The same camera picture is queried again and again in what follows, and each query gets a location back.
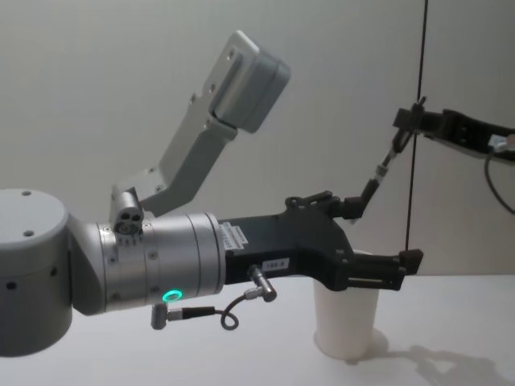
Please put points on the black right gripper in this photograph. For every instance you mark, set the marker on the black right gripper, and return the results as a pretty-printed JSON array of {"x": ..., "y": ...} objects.
[{"x": 466, "y": 130}]

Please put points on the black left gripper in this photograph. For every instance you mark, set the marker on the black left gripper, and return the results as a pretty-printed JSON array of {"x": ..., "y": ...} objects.
[{"x": 281, "y": 245}]

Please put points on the white paper cup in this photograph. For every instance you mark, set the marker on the white paper cup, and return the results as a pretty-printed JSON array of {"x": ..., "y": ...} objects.
[{"x": 346, "y": 315}]

